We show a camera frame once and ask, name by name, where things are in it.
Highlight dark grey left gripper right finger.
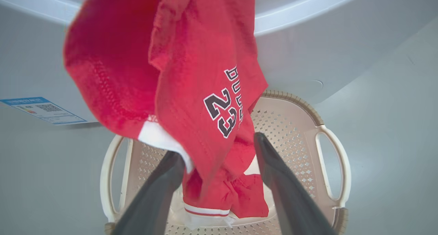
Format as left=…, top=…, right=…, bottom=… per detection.
left=254, top=132, right=337, bottom=235

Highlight blue energy label sticker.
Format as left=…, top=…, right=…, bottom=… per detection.
left=0, top=97, right=88, bottom=125

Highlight white front-load washing machine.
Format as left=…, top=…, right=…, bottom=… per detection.
left=0, top=0, right=438, bottom=126

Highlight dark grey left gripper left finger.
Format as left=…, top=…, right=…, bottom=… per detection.
left=111, top=151, right=187, bottom=235

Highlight beige perforated laundry basket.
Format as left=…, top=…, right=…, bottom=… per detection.
left=100, top=89, right=352, bottom=235

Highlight red basketball jersey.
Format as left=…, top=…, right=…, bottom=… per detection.
left=63, top=0, right=270, bottom=229

